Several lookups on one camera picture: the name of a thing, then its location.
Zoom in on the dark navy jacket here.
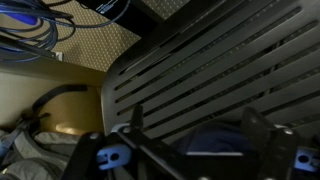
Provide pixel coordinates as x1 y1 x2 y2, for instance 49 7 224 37
0 83 90 180

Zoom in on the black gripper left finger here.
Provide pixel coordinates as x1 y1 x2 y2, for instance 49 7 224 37
63 104 188 180

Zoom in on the blue cable bundle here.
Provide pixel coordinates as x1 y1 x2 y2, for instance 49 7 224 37
0 0 132 64

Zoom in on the brown leather armchair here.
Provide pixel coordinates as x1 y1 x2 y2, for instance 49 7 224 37
0 59 108 136

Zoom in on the black slatted office chair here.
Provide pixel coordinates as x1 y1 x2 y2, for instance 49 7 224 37
100 0 320 148

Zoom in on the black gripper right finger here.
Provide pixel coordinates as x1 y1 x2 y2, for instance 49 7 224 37
240 106 301 180

